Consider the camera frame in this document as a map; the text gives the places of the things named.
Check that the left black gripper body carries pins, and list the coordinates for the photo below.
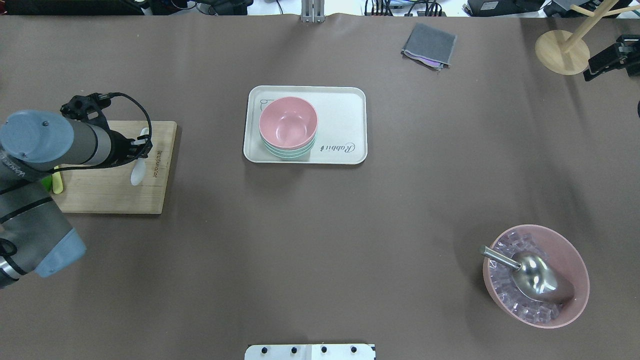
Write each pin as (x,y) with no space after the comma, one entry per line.
(119,148)

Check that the white ceramic spoon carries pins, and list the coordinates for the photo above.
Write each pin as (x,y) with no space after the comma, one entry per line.
(139,171)

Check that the small pink bowl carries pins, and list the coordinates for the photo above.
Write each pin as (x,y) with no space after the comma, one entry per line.
(288,123)

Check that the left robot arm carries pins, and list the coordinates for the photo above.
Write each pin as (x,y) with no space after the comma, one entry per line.
(35,234)

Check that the large pink ice bowl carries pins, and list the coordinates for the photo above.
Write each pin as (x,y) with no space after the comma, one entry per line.
(562,256)

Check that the wooden cutting board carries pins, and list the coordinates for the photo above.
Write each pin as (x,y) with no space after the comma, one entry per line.
(109,191)

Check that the green lime toy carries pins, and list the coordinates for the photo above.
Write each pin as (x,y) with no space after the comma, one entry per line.
(47,182)

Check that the stacked green bowls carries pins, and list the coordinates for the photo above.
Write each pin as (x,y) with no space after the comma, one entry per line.
(288,153)

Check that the cream serving tray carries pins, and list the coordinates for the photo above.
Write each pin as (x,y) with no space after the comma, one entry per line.
(341,139)

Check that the grey folded cloth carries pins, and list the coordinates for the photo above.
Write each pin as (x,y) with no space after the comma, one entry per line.
(430,46)

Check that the metal ice scoop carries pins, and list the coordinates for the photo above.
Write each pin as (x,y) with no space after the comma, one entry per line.
(532,276)

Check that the wooden mug tree stand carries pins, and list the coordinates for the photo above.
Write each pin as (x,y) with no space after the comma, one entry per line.
(565,52)

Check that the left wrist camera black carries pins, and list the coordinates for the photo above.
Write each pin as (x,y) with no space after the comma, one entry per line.
(88,109)

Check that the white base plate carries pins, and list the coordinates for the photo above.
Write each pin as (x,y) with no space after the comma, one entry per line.
(311,351)

